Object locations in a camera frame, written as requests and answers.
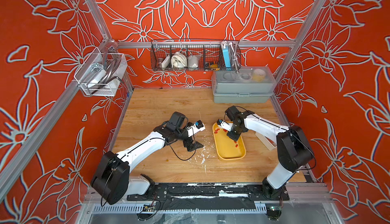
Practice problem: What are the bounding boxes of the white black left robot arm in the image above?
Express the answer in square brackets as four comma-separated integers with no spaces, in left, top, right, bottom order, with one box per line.
[90,112,206,205]

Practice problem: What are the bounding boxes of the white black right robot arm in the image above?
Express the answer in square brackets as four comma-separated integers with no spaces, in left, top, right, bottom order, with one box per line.
[217,106,315,200]

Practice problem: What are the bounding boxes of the small white plastic box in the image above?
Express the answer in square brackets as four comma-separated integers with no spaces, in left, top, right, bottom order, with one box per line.
[255,132,277,151]

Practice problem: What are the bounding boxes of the grey plastic storage box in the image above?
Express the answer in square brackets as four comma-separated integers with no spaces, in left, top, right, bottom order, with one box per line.
[211,67,276,104]

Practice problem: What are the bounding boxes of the blue box in basket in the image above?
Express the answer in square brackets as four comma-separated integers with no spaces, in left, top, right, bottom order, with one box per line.
[221,41,231,68]

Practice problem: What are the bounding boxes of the yellow plastic tray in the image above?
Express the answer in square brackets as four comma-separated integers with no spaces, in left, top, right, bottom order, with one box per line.
[212,123,246,162]

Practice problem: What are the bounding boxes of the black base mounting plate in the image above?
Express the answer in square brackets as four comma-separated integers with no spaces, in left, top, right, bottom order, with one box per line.
[127,183,290,201]

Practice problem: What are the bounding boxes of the white cloth in basket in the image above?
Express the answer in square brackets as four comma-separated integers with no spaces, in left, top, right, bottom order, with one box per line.
[171,52,188,69]

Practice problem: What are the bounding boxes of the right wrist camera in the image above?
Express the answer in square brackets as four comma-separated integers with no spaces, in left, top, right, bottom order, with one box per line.
[216,119,233,132]

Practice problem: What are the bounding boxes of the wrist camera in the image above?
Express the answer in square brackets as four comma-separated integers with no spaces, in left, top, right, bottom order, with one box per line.
[216,119,233,132]
[185,120,206,137]

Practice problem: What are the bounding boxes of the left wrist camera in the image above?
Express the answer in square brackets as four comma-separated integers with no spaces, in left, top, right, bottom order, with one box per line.
[185,120,206,137]

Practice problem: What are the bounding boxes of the black wire wall basket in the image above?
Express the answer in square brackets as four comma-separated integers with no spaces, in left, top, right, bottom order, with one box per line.
[150,39,241,72]

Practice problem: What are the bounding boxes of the clear plastic wall bin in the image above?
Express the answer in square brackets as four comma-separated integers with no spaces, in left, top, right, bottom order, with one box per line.
[74,47,132,97]

